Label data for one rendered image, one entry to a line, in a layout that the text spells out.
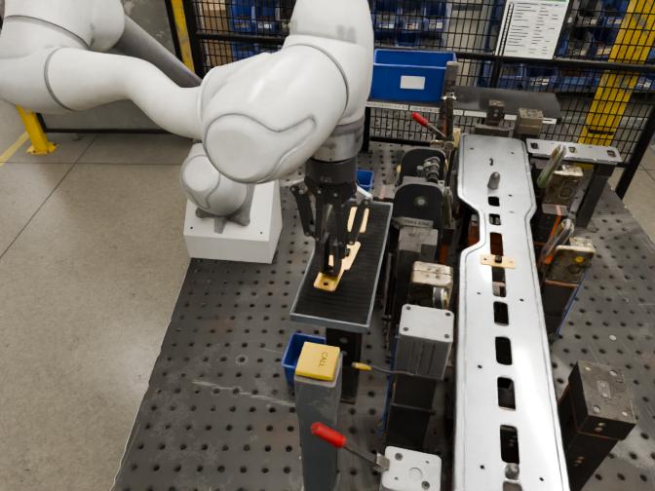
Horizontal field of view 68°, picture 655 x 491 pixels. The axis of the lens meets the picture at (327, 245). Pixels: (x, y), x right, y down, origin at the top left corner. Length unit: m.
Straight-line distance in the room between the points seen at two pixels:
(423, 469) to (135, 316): 1.96
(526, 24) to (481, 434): 1.51
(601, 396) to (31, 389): 2.14
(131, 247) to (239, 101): 2.55
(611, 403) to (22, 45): 1.17
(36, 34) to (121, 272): 1.99
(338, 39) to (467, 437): 0.68
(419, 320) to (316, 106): 0.54
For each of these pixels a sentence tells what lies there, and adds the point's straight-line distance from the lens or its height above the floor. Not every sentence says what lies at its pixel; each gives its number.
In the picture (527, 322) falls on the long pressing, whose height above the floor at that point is 1.00.
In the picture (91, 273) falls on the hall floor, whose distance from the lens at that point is 2.90.
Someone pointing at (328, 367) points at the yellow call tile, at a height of 1.16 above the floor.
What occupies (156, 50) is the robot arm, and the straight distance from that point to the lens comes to 1.20.
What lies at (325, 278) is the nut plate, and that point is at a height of 1.21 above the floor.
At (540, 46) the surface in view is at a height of 1.20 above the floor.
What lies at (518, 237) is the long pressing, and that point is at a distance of 1.36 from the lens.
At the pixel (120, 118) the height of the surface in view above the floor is 0.25.
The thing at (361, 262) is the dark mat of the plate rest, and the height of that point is 1.16.
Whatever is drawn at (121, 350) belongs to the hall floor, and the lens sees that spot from 2.46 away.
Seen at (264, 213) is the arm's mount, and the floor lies 0.86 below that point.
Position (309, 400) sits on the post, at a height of 1.09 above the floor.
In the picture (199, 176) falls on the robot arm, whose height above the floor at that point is 1.09.
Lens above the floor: 1.81
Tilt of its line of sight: 41 degrees down
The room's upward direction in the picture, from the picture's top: straight up
